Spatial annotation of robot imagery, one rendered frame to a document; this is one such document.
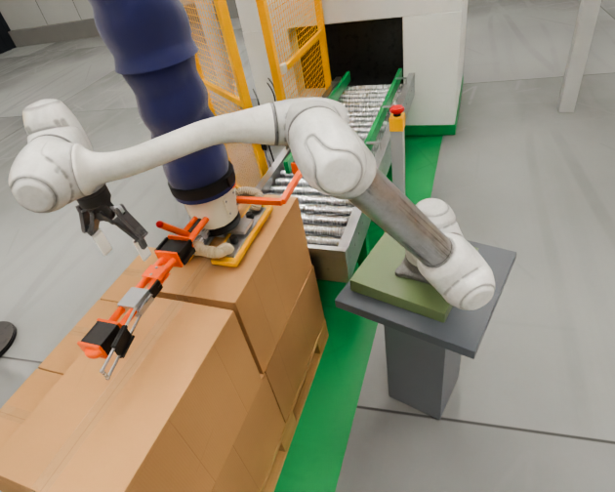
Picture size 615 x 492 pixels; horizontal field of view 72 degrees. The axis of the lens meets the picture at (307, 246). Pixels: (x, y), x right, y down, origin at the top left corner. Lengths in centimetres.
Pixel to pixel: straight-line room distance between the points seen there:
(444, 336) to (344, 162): 78
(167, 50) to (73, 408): 98
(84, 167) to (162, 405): 63
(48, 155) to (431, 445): 178
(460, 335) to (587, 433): 94
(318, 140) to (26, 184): 53
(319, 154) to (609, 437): 179
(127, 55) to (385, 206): 77
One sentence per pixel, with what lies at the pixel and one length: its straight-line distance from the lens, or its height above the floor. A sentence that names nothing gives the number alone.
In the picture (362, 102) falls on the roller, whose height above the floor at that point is 55.
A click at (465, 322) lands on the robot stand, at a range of 148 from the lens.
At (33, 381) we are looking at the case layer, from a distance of 214.
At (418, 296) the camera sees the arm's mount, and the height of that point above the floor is 80.
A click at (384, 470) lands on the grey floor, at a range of 203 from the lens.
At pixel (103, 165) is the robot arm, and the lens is 91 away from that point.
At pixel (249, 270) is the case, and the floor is 94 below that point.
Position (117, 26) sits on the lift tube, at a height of 171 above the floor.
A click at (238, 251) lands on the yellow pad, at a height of 98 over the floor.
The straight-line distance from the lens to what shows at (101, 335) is 122.
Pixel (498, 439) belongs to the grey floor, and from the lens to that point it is 212.
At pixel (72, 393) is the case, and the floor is 94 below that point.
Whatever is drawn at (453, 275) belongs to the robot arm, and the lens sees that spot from 122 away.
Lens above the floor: 188
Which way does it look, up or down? 39 degrees down
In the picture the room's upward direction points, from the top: 12 degrees counter-clockwise
